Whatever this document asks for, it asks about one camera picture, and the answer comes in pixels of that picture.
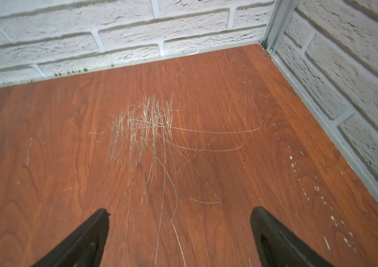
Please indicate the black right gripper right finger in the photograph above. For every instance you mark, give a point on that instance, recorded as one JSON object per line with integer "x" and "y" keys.
{"x": 278, "y": 246}

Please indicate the right aluminium corner post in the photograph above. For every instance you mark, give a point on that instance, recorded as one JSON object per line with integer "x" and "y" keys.
{"x": 282, "y": 14}

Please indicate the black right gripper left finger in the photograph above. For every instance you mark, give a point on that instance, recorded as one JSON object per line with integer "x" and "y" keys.
{"x": 84, "y": 247}

